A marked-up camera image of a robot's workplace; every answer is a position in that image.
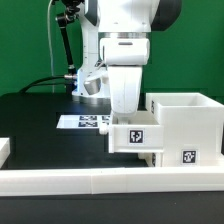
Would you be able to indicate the white drawer front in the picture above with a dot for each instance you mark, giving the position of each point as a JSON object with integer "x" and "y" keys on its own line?
{"x": 152, "y": 159}

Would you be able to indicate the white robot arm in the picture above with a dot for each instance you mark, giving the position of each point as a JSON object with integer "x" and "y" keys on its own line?
{"x": 118, "y": 19}

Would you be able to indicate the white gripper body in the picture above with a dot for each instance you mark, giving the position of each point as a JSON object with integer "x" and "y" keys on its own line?
{"x": 124, "y": 59}

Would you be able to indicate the white obstacle fence frame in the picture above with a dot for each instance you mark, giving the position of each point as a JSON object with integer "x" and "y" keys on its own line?
{"x": 105, "y": 181}

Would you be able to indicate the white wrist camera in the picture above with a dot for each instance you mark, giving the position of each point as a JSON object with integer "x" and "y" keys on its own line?
{"x": 93, "y": 84}

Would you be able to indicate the white drawer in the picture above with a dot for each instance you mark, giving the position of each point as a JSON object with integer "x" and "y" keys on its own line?
{"x": 141, "y": 134}
{"x": 152, "y": 159}

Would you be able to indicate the white drawer cabinet box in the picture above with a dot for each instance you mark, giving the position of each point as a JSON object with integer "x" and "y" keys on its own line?
{"x": 193, "y": 128}

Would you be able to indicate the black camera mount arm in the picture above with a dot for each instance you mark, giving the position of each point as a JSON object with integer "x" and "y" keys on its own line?
{"x": 63, "y": 19}

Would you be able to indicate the white tag marker sheet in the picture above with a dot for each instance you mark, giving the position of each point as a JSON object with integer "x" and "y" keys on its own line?
{"x": 81, "y": 121}

